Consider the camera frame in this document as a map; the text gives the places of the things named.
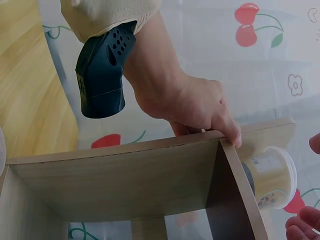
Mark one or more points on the person's right hand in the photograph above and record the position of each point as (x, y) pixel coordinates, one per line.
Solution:
(306, 225)

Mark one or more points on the black wrist band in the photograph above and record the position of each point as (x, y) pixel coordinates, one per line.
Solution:
(105, 75)

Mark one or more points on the person's left forearm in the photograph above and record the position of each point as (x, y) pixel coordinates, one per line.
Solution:
(112, 12)

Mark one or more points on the person's left hand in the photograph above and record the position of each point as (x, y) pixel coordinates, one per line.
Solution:
(180, 100)

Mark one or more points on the yellow jar with white lid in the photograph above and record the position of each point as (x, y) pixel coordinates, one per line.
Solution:
(272, 175)

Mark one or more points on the light wooden shelf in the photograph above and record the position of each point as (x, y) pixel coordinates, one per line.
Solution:
(112, 180)

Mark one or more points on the person's left fingers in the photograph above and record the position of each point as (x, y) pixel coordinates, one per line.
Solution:
(231, 125)

